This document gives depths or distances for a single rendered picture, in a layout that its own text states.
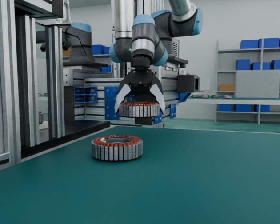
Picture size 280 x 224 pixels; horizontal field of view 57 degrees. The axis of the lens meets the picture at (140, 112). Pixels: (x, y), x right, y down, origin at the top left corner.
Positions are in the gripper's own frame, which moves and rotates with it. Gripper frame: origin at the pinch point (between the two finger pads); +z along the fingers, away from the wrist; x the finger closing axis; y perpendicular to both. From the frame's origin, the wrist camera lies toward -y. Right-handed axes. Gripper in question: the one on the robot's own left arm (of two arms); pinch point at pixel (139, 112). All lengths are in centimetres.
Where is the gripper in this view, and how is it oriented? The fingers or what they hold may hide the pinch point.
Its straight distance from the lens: 72.1
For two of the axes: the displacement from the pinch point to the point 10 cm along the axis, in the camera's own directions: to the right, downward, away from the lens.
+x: -10.0, -0.1, 0.8
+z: -0.4, 9.1, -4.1
